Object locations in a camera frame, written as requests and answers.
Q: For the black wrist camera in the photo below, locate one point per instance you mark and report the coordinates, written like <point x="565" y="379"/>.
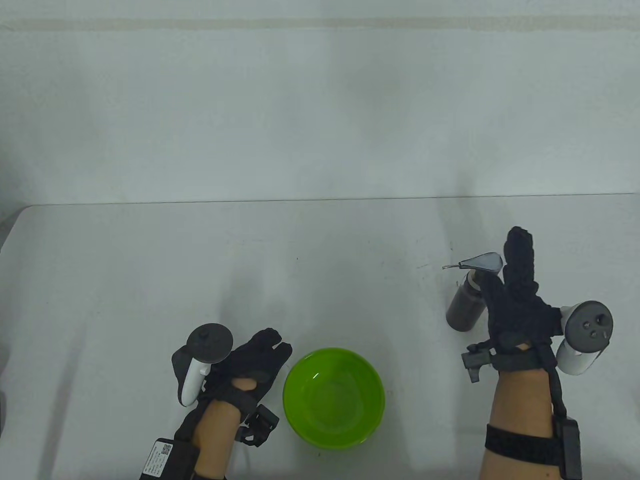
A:
<point x="477" y="360"/>
<point x="260" y="425"/>

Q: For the black box with white label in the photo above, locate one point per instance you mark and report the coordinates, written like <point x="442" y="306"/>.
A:
<point x="167" y="460"/>

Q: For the left white and black controller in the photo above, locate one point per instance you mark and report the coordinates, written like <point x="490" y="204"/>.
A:
<point x="210" y="342"/>

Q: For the white and black controller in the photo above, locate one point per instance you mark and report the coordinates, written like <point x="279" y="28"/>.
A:
<point x="590" y="327"/>
<point x="210" y="342"/>

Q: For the person's right hand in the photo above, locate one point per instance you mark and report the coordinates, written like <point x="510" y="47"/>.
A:
<point x="520" y="315"/>

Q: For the right white and black controller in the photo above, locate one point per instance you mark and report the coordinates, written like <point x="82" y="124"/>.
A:
<point x="590" y="327"/>

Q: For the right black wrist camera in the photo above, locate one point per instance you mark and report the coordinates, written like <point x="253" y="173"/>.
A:
<point x="477" y="360"/>

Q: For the person's left hand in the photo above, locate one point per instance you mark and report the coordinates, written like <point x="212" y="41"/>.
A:
<point x="250" y="365"/>

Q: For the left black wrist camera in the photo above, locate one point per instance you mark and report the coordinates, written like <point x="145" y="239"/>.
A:
<point x="260" y="425"/>

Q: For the person's left forearm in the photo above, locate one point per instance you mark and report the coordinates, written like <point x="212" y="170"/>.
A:
<point x="215" y="440"/>

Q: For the slim black forearm module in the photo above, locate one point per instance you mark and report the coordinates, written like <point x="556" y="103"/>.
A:
<point x="569" y="447"/>

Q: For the green plastic bowl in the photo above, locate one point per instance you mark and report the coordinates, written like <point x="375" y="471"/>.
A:
<point x="334" y="397"/>

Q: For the dark sauce pump bottle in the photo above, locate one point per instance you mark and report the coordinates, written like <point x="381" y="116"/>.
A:
<point x="462" y="307"/>

